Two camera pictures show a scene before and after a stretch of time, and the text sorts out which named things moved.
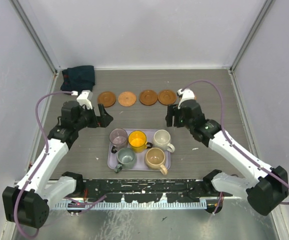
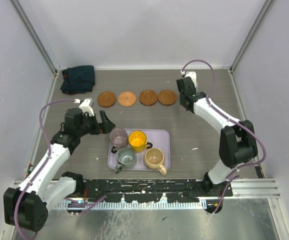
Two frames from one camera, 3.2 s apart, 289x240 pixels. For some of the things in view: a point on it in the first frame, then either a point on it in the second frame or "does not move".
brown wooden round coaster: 166,97 does not move
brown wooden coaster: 107,98 does not move
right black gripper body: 180,121 → 180,98
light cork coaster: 126,99 does not move
